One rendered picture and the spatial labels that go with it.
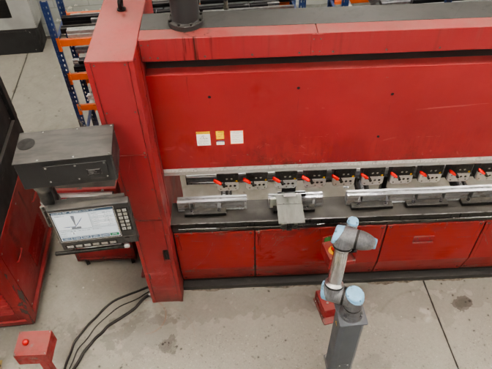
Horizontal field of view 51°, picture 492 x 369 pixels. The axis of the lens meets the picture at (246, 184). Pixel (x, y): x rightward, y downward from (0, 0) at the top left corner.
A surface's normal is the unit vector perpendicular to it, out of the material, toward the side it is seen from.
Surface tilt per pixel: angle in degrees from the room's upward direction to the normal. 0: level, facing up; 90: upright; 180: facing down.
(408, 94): 90
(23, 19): 90
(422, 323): 0
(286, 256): 90
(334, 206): 0
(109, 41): 0
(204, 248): 90
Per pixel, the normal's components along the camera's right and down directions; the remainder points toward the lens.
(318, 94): 0.04, 0.73
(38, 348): -0.02, -0.69
